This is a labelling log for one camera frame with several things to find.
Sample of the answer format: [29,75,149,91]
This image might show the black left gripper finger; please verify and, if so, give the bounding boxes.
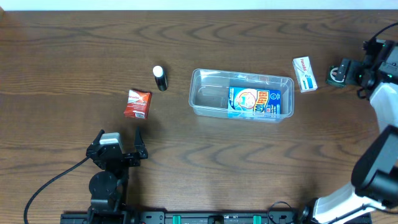
[134,127,146,152]
[92,129,105,145]

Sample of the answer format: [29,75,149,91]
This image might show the green round balm box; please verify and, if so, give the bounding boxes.
[325,65,346,88]

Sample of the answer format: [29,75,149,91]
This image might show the clear plastic container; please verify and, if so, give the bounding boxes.
[189,68,294,123]

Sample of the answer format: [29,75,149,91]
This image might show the blue Cool Fever box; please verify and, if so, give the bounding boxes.
[228,86,282,119]

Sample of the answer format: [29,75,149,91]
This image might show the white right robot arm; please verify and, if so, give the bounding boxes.
[302,62,397,223]

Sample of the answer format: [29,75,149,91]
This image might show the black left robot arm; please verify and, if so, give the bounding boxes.
[86,129,148,224]

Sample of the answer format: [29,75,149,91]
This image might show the red Panadol box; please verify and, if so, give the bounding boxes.
[124,90,152,119]

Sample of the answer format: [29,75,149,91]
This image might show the white Panadol box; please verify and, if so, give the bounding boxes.
[292,57,318,93]

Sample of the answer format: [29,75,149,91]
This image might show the black bottle white cap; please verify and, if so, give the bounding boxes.
[152,65,168,91]

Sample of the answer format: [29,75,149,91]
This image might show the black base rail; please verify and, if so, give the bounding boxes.
[60,211,295,224]

